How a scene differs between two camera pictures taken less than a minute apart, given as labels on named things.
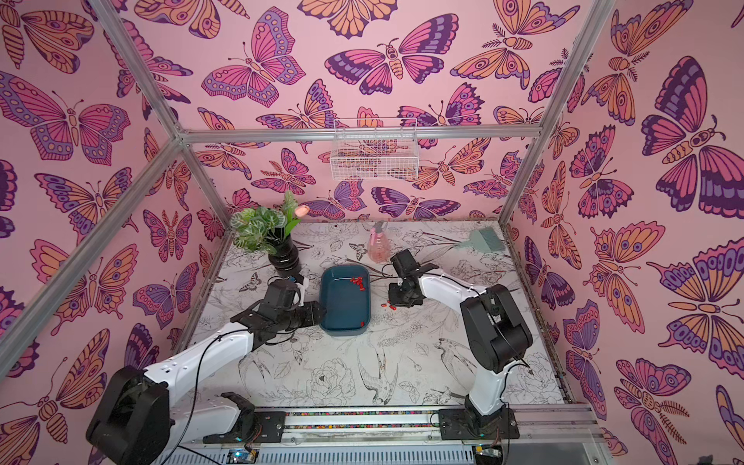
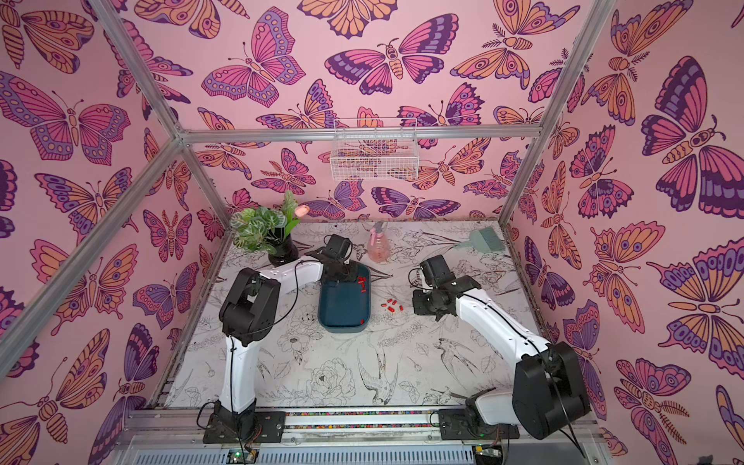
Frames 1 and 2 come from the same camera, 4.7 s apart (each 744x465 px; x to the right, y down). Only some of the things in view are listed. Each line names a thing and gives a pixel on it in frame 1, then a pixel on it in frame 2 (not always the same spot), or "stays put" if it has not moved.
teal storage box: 345,290 stays put
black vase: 286,258 stays put
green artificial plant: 259,228 stays put
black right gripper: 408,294 -> 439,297
